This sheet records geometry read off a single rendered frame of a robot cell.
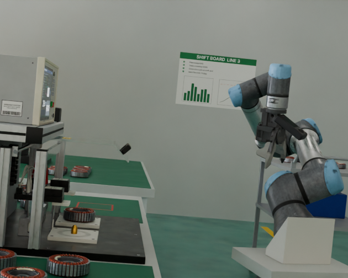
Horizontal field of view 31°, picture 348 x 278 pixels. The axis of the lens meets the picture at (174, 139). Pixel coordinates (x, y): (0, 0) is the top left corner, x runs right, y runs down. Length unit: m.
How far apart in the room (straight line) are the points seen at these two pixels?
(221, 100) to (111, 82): 1.30
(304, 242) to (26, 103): 0.97
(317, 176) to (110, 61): 5.37
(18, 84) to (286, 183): 0.94
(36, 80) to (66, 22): 5.49
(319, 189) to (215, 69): 5.34
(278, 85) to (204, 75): 5.26
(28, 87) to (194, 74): 5.53
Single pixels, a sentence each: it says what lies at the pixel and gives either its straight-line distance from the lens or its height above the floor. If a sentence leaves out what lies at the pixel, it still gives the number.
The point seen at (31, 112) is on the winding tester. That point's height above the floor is 1.15.
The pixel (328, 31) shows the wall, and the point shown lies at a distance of 7.78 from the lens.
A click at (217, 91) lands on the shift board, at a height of 1.49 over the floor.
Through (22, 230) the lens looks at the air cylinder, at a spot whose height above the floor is 0.79.
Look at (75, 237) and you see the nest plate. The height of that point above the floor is 0.78.
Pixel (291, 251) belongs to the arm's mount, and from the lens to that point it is 2.08.
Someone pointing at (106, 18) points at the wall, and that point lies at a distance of 7.40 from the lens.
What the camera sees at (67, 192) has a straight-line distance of 2.25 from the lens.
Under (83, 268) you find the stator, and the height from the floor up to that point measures 0.77.
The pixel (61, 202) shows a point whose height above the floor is 0.88.
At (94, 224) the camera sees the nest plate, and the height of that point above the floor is 0.78.
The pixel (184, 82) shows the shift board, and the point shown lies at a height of 1.55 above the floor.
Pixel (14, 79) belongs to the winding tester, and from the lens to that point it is 1.95.
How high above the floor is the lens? 1.19
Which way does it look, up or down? 2 degrees down
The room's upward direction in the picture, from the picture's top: 5 degrees clockwise
